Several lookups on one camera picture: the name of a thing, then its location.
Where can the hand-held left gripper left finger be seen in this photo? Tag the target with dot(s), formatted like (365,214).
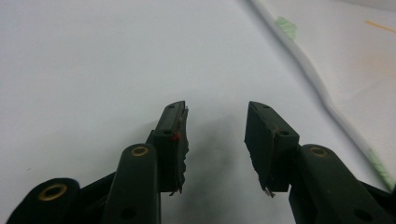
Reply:
(168,149)

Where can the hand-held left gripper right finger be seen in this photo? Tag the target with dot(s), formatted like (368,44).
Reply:
(274,146)

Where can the green tape strip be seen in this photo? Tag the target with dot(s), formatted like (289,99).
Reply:
(287,26)
(380,170)

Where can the thin orange stick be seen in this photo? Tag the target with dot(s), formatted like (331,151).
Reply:
(380,26)

